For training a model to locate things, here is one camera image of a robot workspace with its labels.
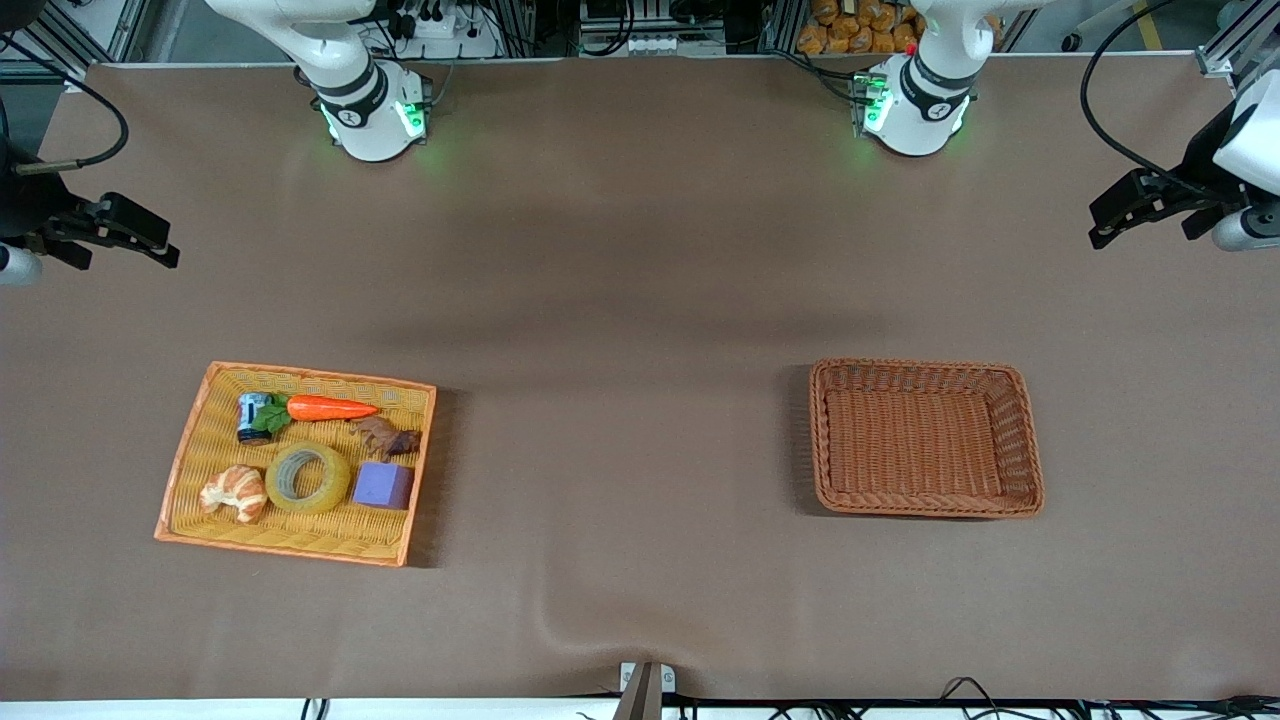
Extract yellow packing tape roll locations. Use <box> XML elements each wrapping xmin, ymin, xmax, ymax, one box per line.
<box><xmin>265</xmin><ymin>441</ymin><xmax>353</xmax><ymax>515</ymax></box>

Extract small blue can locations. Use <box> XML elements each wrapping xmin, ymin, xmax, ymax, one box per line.
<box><xmin>236</xmin><ymin>392</ymin><xmax>273</xmax><ymax>445</ymax></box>

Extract orange toy carrot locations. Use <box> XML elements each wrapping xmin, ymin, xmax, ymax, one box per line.
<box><xmin>250</xmin><ymin>393</ymin><xmax>381</xmax><ymax>436</ymax></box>

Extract toy croissant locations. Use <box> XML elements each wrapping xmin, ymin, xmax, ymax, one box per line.
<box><xmin>199</xmin><ymin>464</ymin><xmax>269</xmax><ymax>525</ymax></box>

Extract brown toy figure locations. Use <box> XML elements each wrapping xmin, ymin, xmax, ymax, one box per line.
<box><xmin>350</xmin><ymin>415</ymin><xmax>423</xmax><ymax>461</ymax></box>

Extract orange woven tray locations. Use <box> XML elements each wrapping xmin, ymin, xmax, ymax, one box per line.
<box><xmin>153</xmin><ymin>361</ymin><xmax>438</xmax><ymax>568</ymax></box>

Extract brown wicker basket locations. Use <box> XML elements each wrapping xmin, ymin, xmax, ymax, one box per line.
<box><xmin>808</xmin><ymin>358</ymin><xmax>1046</xmax><ymax>519</ymax></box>

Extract purple block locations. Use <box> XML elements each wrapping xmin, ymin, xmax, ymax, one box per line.
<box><xmin>351</xmin><ymin>461</ymin><xmax>415</xmax><ymax>512</ymax></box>

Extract pile of orange snack bags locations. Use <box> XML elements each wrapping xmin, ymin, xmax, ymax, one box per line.
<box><xmin>797</xmin><ymin>0</ymin><xmax>1003</xmax><ymax>56</ymax></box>

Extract white power strip with plugs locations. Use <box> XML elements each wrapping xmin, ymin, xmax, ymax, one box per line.
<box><xmin>400</xmin><ymin>0</ymin><xmax>501</xmax><ymax>58</ymax></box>

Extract brown table cloth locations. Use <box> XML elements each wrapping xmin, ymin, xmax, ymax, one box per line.
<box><xmin>0</xmin><ymin>55</ymin><xmax>1280</xmax><ymax>701</ymax></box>

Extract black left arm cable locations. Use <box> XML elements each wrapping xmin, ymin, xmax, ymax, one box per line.
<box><xmin>1080</xmin><ymin>0</ymin><xmax>1211</xmax><ymax>196</ymax></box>

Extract aluminium frame profile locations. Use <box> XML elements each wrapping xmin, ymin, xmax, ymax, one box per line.
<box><xmin>0</xmin><ymin>0</ymin><xmax>151</xmax><ymax>81</ymax></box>
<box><xmin>1195</xmin><ymin>0</ymin><xmax>1280</xmax><ymax>78</ymax></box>

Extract metal table bracket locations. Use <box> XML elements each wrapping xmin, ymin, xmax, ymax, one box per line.
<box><xmin>612</xmin><ymin>660</ymin><xmax>678</xmax><ymax>720</ymax></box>

